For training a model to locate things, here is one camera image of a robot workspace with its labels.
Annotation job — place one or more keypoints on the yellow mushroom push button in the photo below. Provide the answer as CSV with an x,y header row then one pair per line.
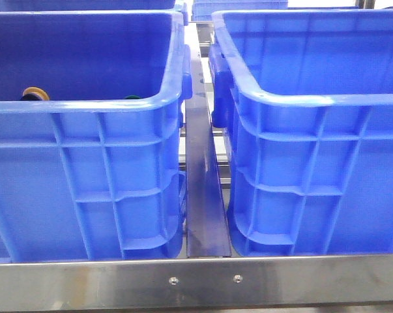
x,y
34,94

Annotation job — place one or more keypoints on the blue plastic source crate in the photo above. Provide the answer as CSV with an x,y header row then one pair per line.
x,y
89,175

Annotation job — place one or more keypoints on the blue plastic target crate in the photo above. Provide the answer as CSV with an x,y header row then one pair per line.
x,y
306,98

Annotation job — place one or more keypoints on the metal roller conveyor rack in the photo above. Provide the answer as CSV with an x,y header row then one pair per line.
x,y
199,36

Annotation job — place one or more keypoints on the blue crate right rear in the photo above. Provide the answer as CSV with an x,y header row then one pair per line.
x,y
202,10

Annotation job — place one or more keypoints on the blue crate behind source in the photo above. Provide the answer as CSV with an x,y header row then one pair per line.
x,y
55,5

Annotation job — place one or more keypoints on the dark metal divider rail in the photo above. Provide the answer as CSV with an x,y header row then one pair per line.
x,y
207,231

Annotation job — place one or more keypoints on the steel front rail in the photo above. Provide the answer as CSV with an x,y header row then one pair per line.
x,y
200,283

